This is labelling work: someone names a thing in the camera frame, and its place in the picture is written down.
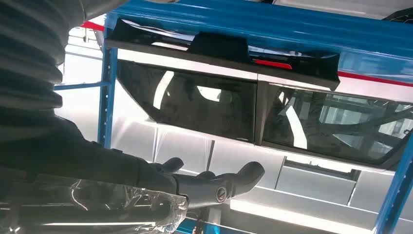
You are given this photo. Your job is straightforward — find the white car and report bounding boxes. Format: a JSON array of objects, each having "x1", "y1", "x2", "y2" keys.
[{"x1": 111, "y1": 19, "x2": 413, "y2": 172}]

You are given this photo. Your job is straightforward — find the red barrier belt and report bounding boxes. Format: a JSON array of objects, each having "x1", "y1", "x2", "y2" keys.
[
  {"x1": 253, "y1": 59, "x2": 413, "y2": 88},
  {"x1": 80, "y1": 20, "x2": 106, "y2": 32}
]

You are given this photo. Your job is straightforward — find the blue steel shelf rack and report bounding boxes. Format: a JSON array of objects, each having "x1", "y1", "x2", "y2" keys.
[{"x1": 53, "y1": 0, "x2": 413, "y2": 234}]

